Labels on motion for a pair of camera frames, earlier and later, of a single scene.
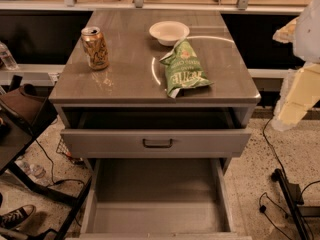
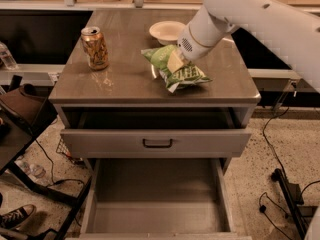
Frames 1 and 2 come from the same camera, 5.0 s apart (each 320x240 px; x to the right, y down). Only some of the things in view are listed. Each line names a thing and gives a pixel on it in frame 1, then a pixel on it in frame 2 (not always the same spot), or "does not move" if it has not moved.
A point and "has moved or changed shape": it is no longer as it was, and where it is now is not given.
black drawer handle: (157, 145) does not move
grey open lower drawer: (158, 199) does not move
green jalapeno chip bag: (183, 69) has moved or changed shape
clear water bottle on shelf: (7, 58) does not move
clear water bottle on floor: (37, 173) does not move
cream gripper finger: (287, 34) → (175, 62)
